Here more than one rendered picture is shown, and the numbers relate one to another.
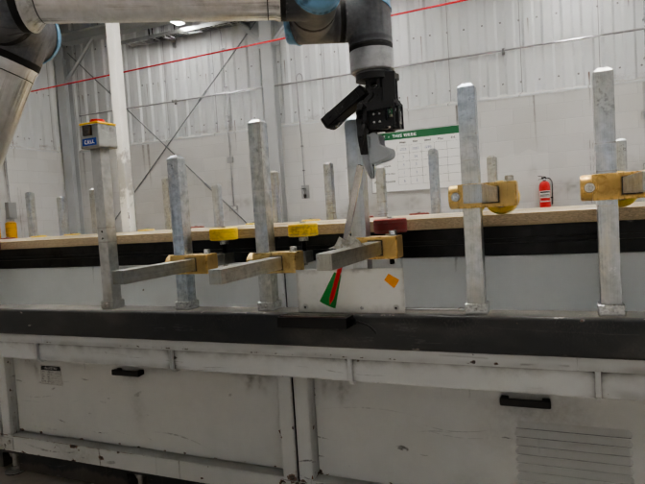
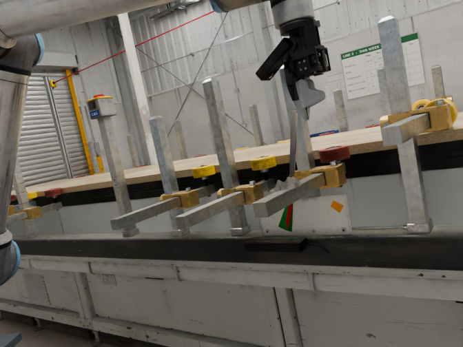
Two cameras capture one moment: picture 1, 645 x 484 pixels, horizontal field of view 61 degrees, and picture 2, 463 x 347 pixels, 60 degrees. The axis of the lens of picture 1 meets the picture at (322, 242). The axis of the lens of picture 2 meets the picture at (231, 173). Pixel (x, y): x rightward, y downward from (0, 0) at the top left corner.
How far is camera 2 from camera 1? 0.25 m
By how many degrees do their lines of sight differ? 13
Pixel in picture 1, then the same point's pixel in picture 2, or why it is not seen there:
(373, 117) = (300, 65)
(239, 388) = (235, 286)
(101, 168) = (106, 132)
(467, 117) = (391, 49)
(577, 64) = not seen: outside the picture
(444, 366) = (395, 278)
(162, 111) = (184, 62)
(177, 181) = (158, 136)
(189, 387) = (199, 286)
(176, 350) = (178, 266)
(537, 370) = not seen: outside the picture
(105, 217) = (114, 169)
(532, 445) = not seen: outside the picture
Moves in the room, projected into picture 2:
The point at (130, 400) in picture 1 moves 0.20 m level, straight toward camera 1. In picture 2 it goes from (160, 295) to (159, 314)
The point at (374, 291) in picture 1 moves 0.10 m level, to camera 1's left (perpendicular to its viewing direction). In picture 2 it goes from (323, 216) to (284, 222)
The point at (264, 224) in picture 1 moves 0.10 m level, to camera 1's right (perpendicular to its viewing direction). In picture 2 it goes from (227, 165) to (260, 158)
